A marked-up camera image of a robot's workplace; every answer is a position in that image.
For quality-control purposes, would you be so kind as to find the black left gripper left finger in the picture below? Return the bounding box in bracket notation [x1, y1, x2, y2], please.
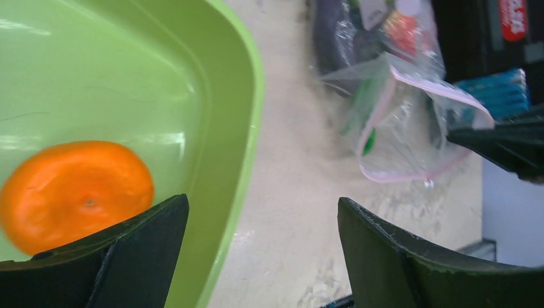
[1, 194, 189, 307]

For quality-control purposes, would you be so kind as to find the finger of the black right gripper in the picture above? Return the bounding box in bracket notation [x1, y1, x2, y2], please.
[446, 106, 543, 183]

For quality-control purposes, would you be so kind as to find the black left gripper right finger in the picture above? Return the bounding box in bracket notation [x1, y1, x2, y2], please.
[337, 197, 543, 307]

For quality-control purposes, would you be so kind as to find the orange fake tangerine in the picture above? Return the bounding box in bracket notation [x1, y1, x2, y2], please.
[1, 141, 155, 255]

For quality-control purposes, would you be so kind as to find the clear zip top bag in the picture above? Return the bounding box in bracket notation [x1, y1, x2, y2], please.
[310, 1, 495, 183]

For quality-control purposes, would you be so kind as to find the red fake fruit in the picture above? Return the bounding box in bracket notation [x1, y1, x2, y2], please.
[382, 10, 419, 56]

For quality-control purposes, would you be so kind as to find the black plastic toolbox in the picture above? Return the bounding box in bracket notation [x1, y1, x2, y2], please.
[432, 0, 543, 119]

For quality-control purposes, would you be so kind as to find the green plastic tray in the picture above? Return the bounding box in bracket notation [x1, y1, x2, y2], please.
[1, 1, 265, 307]

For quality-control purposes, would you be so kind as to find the black mounting base rail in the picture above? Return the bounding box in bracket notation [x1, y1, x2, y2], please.
[320, 295, 355, 308]

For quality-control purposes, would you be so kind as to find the aluminium frame rail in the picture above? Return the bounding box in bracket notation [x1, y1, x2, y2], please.
[458, 239, 497, 262]

